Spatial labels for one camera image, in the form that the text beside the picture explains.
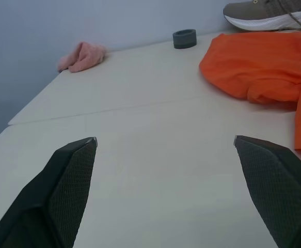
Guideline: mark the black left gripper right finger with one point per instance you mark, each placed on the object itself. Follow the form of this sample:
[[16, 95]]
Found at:
[[279, 191]]

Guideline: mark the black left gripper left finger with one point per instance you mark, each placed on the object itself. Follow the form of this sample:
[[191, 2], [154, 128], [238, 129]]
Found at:
[[49, 196]]

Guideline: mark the orange shorts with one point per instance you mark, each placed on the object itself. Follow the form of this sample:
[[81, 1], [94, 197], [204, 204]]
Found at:
[[253, 67]]

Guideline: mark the pink fluffy cloth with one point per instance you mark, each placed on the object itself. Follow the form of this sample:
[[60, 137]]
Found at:
[[84, 58]]

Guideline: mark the taupe sneaker with white sole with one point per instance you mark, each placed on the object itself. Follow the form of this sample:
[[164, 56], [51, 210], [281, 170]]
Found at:
[[258, 15]]

